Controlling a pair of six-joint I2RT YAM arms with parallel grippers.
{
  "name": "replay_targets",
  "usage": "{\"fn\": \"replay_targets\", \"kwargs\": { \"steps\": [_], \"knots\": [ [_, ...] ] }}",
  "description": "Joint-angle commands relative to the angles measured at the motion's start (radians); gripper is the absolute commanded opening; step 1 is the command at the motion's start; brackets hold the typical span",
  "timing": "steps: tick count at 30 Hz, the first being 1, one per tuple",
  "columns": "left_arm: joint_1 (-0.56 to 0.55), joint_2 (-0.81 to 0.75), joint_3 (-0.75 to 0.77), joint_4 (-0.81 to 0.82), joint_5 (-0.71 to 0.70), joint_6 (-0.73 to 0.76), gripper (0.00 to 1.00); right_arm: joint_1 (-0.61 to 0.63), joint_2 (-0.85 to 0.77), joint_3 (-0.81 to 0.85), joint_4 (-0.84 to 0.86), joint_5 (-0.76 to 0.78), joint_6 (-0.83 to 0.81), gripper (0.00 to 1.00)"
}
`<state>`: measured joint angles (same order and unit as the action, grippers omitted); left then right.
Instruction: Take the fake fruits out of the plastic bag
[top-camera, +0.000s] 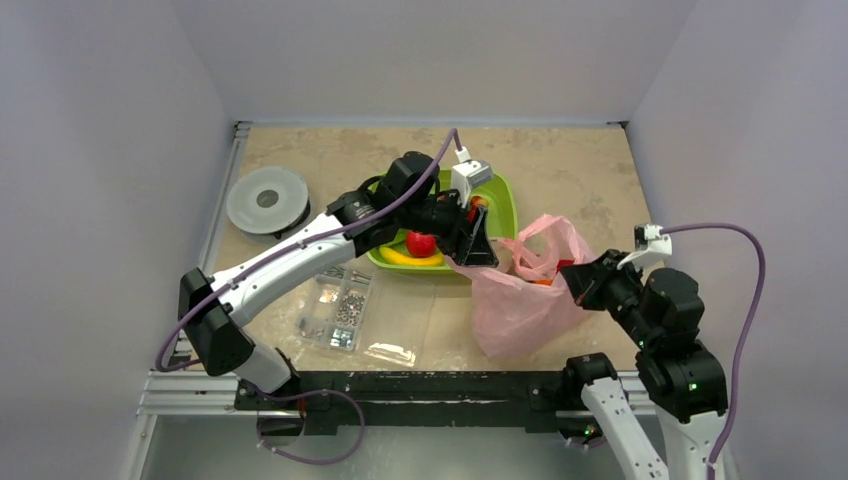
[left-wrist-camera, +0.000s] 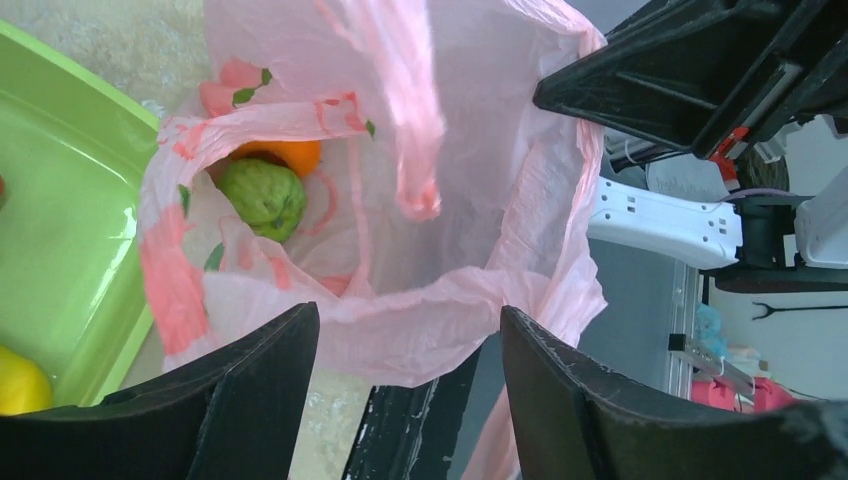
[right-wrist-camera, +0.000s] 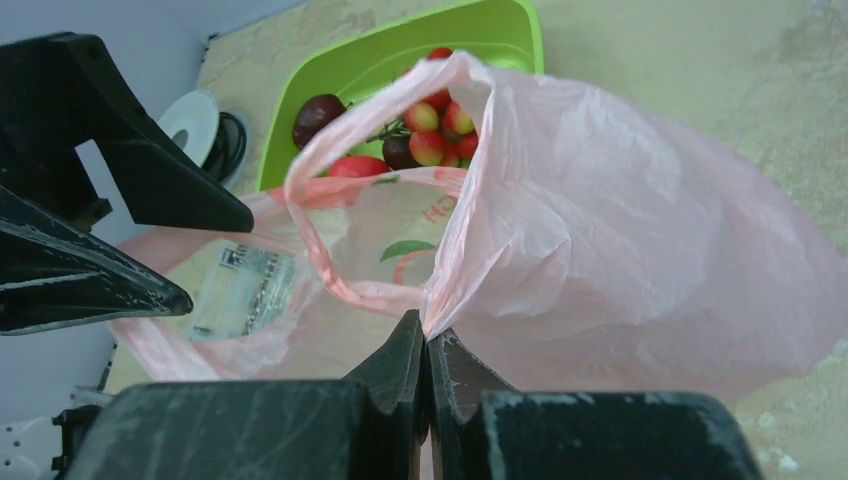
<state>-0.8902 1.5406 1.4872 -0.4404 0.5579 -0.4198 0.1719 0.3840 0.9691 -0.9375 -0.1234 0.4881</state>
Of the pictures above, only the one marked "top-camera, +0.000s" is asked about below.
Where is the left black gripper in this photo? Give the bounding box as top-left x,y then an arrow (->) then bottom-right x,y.
398,186 -> 498,266

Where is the red fake apple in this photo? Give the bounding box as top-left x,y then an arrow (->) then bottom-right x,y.
405,231 -> 438,258

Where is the pink plastic bag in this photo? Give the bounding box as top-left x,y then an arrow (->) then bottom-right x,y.
446,214 -> 596,359

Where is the yellow fake banana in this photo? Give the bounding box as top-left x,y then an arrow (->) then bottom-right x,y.
378,246 -> 444,267

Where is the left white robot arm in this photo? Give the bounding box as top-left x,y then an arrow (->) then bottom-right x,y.
178,149 -> 498,409

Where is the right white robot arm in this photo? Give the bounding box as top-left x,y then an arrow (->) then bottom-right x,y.
557,250 -> 728,479

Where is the red fake cherry bunch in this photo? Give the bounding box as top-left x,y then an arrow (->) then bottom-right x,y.
467,195 -> 490,222

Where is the green plastic tray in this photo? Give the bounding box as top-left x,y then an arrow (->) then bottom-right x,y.
366,174 -> 520,275

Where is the clear screw organizer box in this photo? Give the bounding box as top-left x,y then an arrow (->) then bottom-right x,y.
295,266 -> 435,369

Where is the grey filament spool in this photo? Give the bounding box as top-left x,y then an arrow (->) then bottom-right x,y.
225,167 -> 312,241

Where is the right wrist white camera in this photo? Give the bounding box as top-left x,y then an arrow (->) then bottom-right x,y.
617,224 -> 673,271

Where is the wrist white camera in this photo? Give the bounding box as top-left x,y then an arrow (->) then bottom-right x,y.
450,147 -> 495,207
617,224 -> 673,271

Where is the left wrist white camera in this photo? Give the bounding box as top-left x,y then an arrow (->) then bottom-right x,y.
450,147 -> 495,207

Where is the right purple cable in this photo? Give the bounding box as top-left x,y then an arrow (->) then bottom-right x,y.
659,222 -> 768,480

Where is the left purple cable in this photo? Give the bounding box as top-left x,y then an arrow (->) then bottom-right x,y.
154,127 -> 463,374

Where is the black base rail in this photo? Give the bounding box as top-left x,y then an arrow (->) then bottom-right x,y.
234,371 -> 601,440

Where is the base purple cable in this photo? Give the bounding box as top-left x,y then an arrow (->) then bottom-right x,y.
255,388 -> 367,466

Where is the aluminium frame rail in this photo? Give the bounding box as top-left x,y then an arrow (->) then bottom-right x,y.
135,121 -> 253,419

